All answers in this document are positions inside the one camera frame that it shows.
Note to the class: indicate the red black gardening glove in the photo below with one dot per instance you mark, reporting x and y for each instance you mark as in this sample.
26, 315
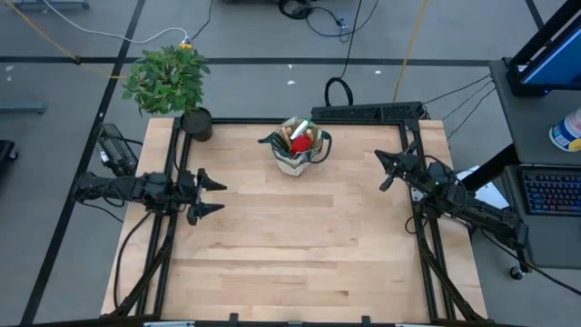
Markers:
301, 145

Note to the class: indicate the white paper sheet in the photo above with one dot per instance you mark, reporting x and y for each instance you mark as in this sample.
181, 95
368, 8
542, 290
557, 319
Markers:
497, 197

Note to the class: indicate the grey metal mounting plate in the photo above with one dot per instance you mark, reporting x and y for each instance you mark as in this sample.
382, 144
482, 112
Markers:
415, 194

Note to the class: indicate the long black perforated box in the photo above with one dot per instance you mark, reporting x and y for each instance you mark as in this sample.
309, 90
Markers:
363, 112

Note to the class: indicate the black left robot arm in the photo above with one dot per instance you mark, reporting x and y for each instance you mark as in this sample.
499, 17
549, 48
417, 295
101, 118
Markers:
118, 188

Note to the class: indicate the potted green plant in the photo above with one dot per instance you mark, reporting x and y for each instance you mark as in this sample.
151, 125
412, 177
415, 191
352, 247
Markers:
165, 82

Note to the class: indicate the black computer monitor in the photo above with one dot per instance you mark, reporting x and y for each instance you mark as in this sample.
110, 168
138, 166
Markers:
558, 63

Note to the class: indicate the black mesh box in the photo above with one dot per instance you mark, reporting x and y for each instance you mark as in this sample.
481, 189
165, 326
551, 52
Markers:
115, 152

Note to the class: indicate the cream green canvas gardening bag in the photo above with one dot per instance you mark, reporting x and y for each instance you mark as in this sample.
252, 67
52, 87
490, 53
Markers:
290, 168

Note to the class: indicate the black aluminium table frame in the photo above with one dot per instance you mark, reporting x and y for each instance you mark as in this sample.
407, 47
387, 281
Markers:
245, 121

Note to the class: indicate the green spray bottle white head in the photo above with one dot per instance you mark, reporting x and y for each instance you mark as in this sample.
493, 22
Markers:
299, 131

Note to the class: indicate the white blue wipes canister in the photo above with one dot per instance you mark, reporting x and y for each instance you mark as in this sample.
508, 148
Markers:
565, 134

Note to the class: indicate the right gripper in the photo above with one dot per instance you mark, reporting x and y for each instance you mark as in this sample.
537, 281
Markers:
412, 167

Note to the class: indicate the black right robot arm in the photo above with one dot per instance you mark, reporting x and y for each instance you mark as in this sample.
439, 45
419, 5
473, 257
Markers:
481, 215

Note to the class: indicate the black floor object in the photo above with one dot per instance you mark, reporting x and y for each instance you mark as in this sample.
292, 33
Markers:
6, 152

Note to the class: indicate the grey stand foot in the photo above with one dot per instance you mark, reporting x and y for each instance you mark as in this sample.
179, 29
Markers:
22, 107
50, 3

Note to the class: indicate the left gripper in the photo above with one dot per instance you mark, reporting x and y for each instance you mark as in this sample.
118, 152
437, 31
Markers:
190, 193

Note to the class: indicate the grey equipment cart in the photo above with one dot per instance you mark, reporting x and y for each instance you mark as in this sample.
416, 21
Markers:
531, 127

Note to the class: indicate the black keyboard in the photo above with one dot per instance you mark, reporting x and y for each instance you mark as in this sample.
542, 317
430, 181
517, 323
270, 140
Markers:
551, 193

